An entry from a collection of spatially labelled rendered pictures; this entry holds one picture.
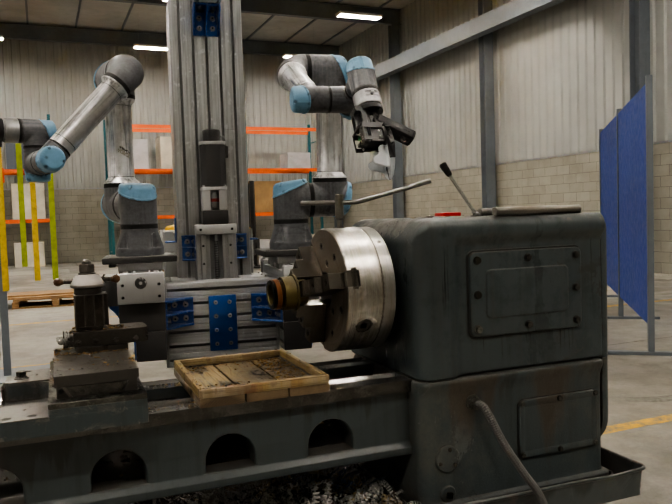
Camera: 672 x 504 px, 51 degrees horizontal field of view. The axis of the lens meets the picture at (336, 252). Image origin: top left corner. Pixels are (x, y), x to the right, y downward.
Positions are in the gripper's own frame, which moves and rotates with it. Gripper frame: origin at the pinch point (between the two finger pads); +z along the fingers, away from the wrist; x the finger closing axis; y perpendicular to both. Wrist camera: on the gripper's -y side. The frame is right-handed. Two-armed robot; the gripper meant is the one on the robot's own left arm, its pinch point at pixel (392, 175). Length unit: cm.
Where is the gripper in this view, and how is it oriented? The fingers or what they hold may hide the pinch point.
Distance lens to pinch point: 183.2
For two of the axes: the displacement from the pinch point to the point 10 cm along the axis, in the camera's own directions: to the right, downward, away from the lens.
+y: -9.3, 0.5, -3.7
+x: 3.2, -3.8, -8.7
